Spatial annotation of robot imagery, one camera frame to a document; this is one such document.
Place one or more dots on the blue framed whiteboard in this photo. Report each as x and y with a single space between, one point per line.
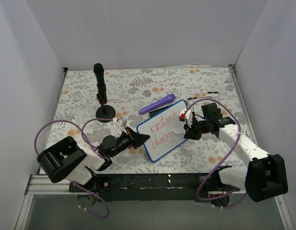
160 128

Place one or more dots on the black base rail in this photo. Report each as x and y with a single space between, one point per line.
146 186

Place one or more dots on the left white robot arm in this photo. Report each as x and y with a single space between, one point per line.
67 160

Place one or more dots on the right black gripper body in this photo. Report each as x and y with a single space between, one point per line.
194 129

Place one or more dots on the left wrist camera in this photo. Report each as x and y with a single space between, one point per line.
121 123

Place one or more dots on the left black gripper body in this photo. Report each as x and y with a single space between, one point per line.
132 138

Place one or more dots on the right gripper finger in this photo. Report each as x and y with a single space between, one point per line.
188 132
197 136

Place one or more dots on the black glitter microphone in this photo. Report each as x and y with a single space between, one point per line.
154 112

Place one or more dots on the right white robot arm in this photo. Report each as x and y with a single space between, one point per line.
266 173

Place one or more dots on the black microphone on stand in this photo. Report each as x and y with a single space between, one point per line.
105 113

